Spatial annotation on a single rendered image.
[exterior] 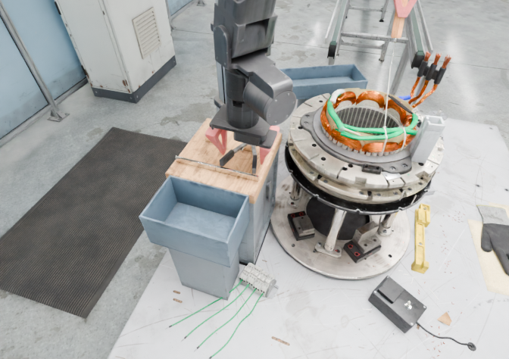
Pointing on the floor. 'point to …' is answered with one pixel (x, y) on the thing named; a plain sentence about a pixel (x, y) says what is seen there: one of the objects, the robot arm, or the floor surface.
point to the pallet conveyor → (413, 41)
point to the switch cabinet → (117, 32)
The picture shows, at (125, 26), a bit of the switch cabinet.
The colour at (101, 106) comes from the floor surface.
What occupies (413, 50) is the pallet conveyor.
